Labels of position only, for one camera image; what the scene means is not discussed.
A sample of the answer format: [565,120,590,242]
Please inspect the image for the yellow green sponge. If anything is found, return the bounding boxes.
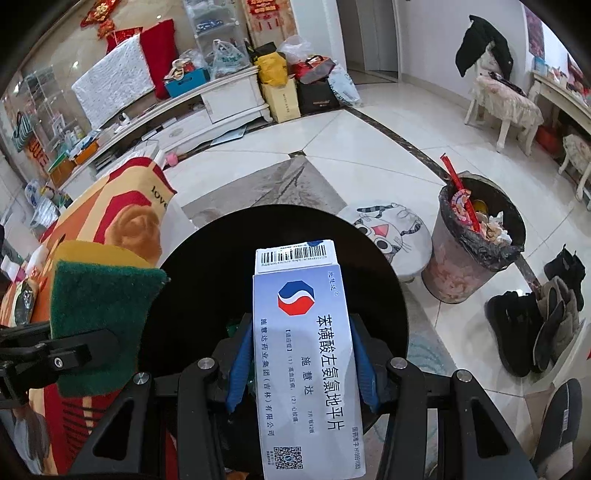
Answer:
[49,240,168,398]

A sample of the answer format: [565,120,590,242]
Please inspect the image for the red orange patterned blanket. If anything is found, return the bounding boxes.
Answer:
[1,157,178,479]

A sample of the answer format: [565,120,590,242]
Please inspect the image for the small black trash bin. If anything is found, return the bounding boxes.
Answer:
[138,203,411,434]

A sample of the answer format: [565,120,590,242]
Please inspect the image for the black shopping bag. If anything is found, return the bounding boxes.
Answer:
[297,80,339,115]

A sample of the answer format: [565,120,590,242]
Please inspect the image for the clear acrylic shelf tower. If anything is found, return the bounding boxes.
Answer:
[183,0,252,76]

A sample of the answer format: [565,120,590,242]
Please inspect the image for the red fu hanging decoration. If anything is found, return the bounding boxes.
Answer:
[246,0,283,32]

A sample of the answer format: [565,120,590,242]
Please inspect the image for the blue storage basket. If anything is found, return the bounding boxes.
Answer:
[164,68,211,98]

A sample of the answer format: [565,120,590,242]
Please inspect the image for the white blue medicine box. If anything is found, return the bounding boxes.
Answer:
[252,240,366,479]

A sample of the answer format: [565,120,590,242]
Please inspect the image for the cream paper shopping bag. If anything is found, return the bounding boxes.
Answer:
[260,78,301,123]

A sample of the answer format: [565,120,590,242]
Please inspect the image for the white chair with cushion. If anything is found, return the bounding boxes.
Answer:
[464,42,543,156]

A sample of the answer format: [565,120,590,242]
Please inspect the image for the red chinese knot decoration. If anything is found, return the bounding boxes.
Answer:
[80,0,119,39]

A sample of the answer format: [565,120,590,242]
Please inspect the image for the black boots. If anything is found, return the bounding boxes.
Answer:
[485,248,586,378]

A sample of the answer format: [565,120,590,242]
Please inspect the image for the yellow bag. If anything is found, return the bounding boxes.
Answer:
[256,51,288,87]

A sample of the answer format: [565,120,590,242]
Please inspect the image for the white side table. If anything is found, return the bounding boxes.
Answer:
[528,71,591,135]

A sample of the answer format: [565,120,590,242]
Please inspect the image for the white TV cabinet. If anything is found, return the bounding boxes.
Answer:
[60,66,273,197]

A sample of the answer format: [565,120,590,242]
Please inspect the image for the black jacket on chair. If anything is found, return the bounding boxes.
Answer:
[455,15,514,80]

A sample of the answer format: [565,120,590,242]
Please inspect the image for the large lined trash bin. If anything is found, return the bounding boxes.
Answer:
[422,155,526,304]

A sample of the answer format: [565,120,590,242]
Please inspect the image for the white covered television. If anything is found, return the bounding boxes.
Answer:
[71,34,155,129]

